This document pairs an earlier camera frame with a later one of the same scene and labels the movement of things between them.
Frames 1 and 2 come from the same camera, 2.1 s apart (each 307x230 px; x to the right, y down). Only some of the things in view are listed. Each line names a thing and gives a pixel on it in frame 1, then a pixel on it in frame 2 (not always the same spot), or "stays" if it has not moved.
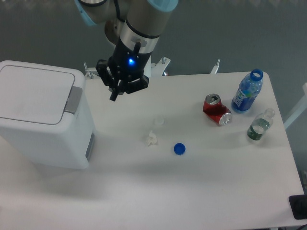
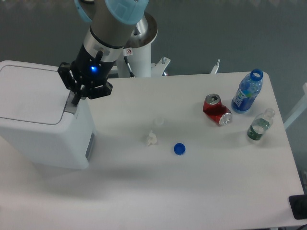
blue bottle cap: (179, 148) stays
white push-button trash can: (45, 114) stays
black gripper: (127, 64) → (88, 72)
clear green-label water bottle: (260, 123) stays
